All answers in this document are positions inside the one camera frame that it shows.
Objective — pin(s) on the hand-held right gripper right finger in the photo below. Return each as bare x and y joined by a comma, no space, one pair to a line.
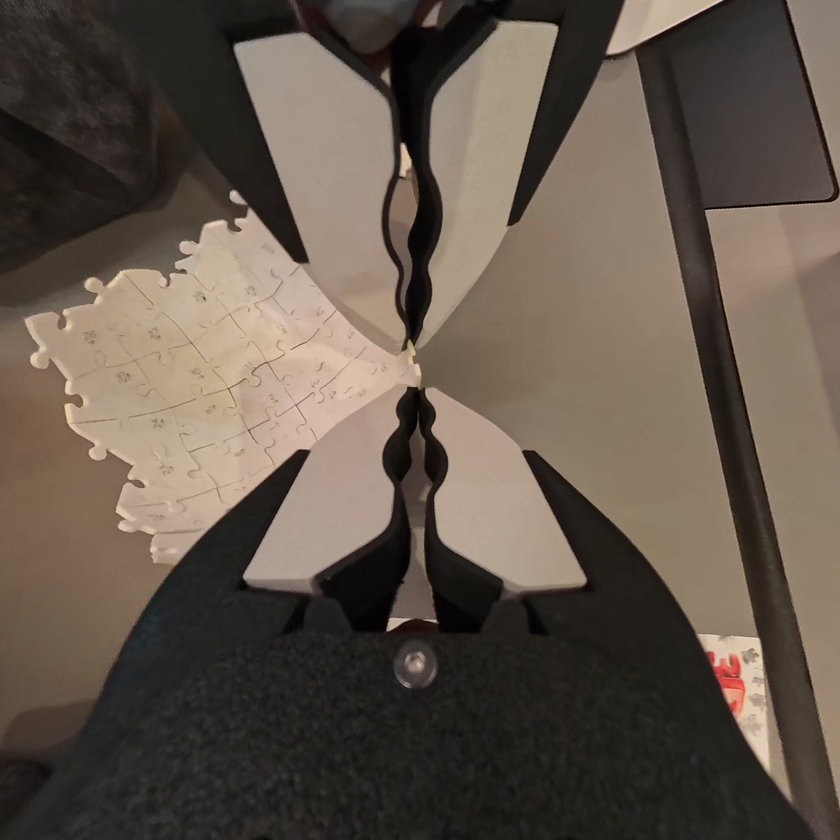
518,525

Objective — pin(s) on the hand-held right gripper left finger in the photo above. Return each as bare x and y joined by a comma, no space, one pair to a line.
308,525

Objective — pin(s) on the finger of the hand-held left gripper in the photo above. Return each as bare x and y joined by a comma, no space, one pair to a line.
321,164
485,144

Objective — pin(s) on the half-built colourful puzzle ball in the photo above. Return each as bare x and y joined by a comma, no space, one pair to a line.
197,380

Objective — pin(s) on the person's dark grey sweatshirt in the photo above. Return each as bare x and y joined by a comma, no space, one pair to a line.
65,131

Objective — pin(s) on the white printed instruction leaflet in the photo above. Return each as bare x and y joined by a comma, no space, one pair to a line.
748,656

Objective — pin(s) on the black rounded table panel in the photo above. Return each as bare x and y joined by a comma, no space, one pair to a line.
754,118

